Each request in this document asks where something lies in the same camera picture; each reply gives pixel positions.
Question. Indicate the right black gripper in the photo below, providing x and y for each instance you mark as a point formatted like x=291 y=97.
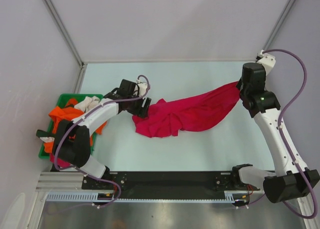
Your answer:
x=238 y=84

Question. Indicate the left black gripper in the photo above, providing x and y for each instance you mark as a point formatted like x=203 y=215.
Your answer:
x=142 y=112

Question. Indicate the magenta t shirt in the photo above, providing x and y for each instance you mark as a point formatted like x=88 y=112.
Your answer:
x=193 y=114

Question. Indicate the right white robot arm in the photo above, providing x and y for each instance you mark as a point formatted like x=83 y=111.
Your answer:
x=291 y=178

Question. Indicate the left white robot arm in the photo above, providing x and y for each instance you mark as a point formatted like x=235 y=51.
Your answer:
x=72 y=141

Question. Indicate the cream t shirt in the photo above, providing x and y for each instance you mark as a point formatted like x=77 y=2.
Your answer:
x=87 y=104

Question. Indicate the orange t shirt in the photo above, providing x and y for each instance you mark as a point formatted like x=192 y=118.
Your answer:
x=66 y=113

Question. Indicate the black white garment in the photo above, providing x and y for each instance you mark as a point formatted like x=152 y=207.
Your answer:
x=45 y=136

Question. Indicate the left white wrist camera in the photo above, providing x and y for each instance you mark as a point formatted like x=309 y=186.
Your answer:
x=143 y=85

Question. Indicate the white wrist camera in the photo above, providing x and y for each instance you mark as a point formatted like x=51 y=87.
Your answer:
x=266 y=60
x=143 y=85

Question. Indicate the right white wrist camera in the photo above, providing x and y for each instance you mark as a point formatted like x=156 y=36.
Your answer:
x=266 y=60

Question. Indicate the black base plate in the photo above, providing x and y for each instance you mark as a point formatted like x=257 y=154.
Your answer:
x=177 y=185

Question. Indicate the white slotted cable duct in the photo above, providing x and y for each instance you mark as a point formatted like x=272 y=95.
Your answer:
x=100 y=197

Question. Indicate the aluminium frame rail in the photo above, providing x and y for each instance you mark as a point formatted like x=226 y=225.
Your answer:
x=59 y=182

